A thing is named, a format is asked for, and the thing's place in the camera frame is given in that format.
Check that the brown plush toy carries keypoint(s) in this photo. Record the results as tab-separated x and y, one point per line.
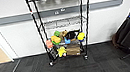
63	34

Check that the orange yellow toy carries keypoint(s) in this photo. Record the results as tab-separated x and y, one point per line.
56	39

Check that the pink toy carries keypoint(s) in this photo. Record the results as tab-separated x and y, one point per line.
49	44

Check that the yellow plush toy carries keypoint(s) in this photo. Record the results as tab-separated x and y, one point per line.
61	51

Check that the black pack with grey print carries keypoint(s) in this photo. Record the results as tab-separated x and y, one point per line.
53	53

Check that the small blue toy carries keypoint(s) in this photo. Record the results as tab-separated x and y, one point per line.
67	41

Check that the green toy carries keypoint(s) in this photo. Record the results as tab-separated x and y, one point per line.
57	33

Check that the grey wall socket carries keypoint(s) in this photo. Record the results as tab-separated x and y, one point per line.
56	13
63	10

